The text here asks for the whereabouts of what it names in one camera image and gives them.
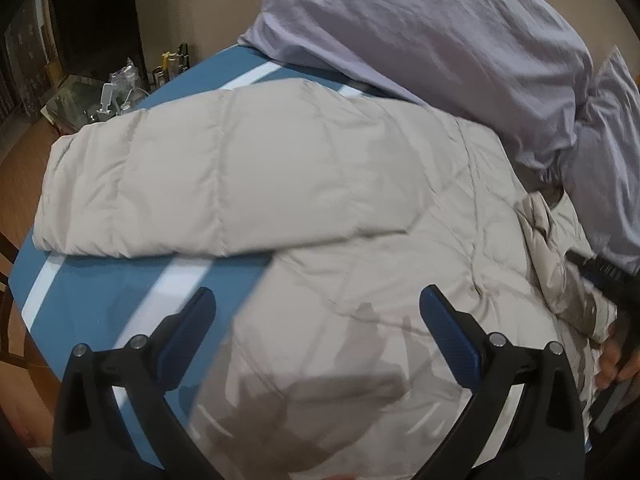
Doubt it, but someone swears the cluttered glass side table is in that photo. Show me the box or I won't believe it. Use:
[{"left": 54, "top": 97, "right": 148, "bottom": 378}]
[{"left": 40, "top": 42, "right": 191, "bottom": 136}]

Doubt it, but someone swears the beige padded jacket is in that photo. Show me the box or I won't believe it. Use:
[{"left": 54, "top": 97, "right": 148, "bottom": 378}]
[{"left": 32, "top": 79, "right": 614, "bottom": 479}]

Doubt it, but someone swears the large lavender pillow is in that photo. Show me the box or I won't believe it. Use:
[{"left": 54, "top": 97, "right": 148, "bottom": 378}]
[{"left": 241, "top": 0, "right": 592, "bottom": 172}]

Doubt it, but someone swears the blue white striped bedsheet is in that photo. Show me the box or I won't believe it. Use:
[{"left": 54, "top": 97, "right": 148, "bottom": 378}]
[{"left": 11, "top": 47, "right": 411, "bottom": 479}]

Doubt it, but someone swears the small lavender pillow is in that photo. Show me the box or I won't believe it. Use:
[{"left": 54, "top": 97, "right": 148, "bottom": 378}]
[{"left": 560, "top": 48, "right": 639, "bottom": 273}]

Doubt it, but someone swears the person's right hand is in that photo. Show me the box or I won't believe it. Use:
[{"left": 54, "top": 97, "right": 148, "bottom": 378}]
[{"left": 594, "top": 322, "right": 640, "bottom": 390}]

